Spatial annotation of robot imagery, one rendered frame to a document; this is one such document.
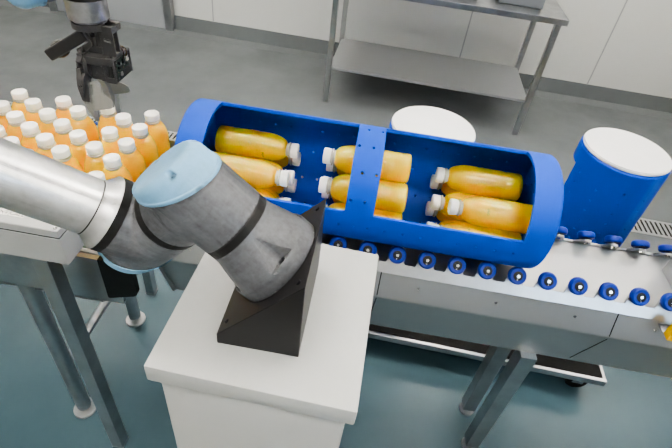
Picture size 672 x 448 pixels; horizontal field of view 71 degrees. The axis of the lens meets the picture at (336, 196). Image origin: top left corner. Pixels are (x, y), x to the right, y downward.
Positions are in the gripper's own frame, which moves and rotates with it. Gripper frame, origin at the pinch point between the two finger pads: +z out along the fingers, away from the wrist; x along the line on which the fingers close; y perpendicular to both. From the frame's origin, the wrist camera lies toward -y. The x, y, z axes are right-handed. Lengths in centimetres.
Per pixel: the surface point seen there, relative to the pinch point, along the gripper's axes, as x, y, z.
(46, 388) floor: -7, -45, 124
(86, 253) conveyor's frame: -12.9, -4.3, 34.3
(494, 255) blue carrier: -5, 93, 19
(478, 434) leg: -1, 116, 111
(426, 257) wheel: -2, 79, 27
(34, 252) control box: -25.3, -5.7, 21.6
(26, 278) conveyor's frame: -14, -23, 47
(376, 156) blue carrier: 2, 62, 2
